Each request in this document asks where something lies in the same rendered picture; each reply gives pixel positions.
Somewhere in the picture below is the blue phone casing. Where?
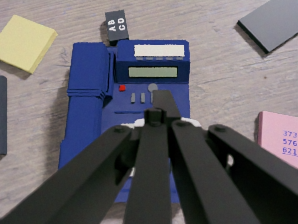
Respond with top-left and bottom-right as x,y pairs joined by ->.
101,40 -> 191,134

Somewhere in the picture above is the blue telephone handset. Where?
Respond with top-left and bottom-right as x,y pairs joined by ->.
58,42 -> 110,170

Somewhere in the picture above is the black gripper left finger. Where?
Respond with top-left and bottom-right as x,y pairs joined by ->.
0,90 -> 172,224

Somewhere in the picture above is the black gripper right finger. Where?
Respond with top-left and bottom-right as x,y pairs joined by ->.
161,90 -> 298,224

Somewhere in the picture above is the yellow sticky note pad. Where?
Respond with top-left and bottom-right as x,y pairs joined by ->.
0,15 -> 58,74

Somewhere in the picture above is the pink sticky note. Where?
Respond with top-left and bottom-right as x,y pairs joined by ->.
258,111 -> 298,168

